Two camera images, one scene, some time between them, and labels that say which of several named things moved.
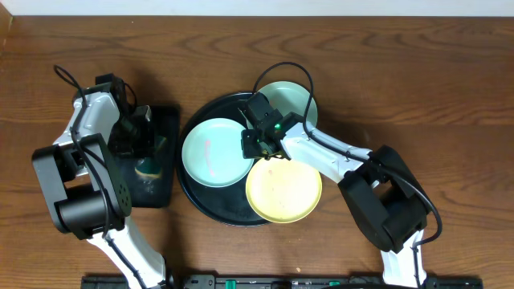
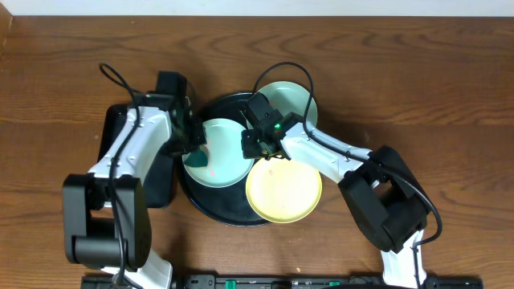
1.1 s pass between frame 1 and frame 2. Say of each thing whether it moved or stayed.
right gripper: stayed
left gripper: moved
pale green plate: stayed
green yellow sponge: moved
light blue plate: stayed
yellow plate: stayed
